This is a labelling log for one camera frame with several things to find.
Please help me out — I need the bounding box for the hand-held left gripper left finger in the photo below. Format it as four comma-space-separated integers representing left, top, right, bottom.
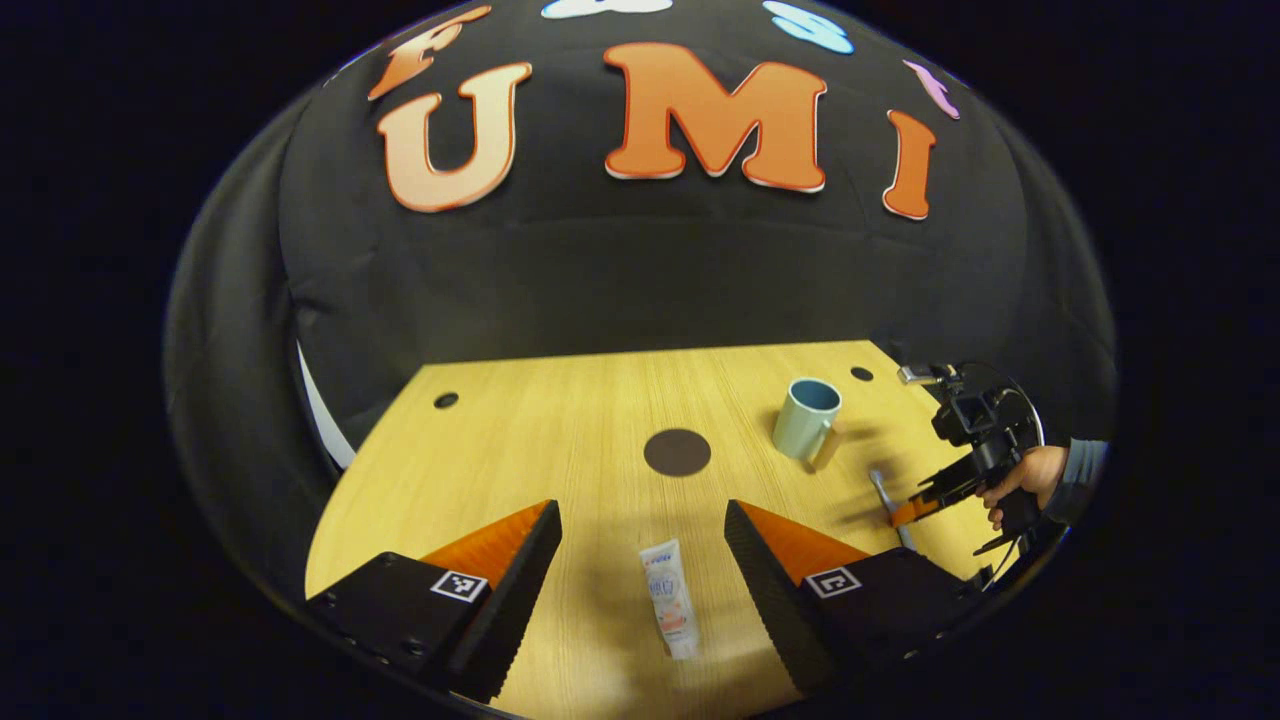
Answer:
305, 500, 563, 704

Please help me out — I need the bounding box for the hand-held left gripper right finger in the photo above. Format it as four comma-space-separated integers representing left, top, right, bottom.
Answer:
724, 500, 1001, 696

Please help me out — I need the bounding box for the white toothbrush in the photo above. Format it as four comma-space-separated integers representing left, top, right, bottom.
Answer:
868, 468, 917, 552

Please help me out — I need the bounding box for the white toothpaste tube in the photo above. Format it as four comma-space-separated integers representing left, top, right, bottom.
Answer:
640, 540, 700, 661

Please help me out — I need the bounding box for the pale blue cup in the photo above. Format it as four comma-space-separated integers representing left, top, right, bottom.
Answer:
771, 377, 845, 472

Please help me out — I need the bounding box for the dark brown round coaster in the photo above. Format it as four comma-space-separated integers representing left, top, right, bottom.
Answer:
643, 428, 713, 478

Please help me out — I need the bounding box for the wooden desktop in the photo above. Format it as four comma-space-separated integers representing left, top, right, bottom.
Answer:
305, 340, 1013, 720

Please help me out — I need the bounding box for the black backdrop cloth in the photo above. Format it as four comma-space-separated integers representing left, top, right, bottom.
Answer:
165, 0, 1119, 601

